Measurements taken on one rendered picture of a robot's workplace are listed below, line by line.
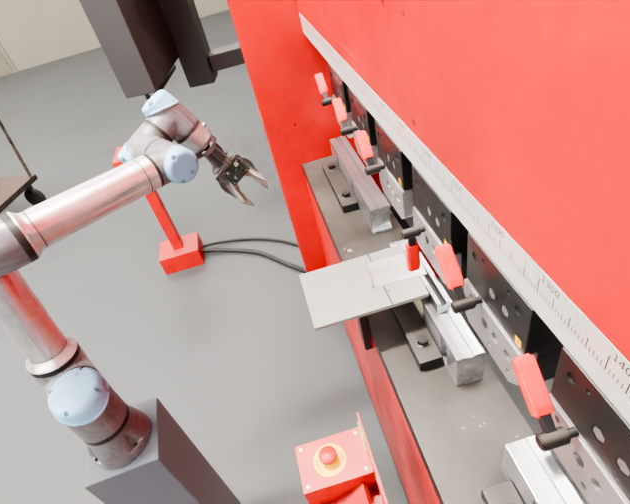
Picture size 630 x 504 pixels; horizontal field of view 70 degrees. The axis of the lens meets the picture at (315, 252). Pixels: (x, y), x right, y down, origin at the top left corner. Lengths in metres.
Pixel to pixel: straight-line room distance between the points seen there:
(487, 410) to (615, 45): 0.77
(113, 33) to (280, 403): 1.58
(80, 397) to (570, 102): 1.03
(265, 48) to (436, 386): 1.18
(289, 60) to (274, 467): 1.53
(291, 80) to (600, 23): 1.39
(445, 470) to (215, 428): 1.38
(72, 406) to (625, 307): 1.01
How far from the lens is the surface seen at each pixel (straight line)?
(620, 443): 0.51
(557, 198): 0.44
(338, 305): 1.02
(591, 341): 0.48
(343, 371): 2.13
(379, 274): 1.07
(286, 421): 2.06
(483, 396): 1.02
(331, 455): 1.05
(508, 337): 0.63
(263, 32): 1.63
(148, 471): 1.27
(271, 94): 1.69
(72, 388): 1.15
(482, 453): 0.97
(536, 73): 0.43
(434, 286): 1.05
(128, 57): 1.82
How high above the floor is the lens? 1.75
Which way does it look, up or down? 40 degrees down
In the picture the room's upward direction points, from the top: 15 degrees counter-clockwise
